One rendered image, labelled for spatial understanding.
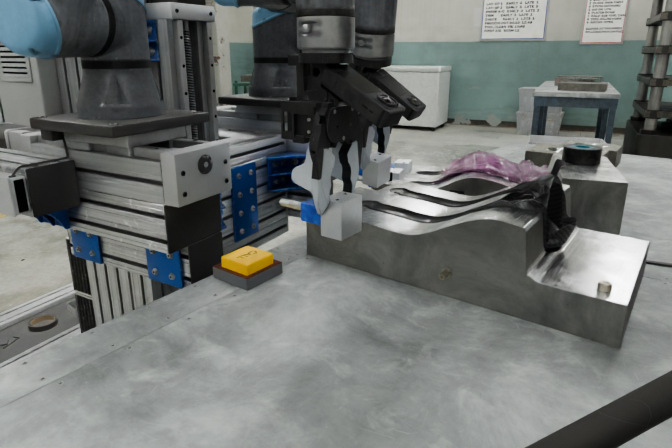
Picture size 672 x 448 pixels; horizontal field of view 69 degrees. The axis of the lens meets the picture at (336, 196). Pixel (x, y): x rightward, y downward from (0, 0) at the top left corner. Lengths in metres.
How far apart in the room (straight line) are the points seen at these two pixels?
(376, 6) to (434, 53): 7.52
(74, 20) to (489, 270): 0.70
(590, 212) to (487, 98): 7.19
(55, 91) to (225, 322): 0.85
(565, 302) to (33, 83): 1.21
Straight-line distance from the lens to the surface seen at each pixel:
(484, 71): 8.24
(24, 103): 1.44
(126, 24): 0.95
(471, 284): 0.74
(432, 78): 7.52
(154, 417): 0.57
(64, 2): 0.85
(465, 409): 0.57
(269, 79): 1.31
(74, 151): 1.03
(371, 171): 0.97
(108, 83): 0.95
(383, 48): 0.90
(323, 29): 0.64
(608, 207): 1.11
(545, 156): 1.56
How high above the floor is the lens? 1.15
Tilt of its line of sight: 16 degrees down
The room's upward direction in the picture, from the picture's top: straight up
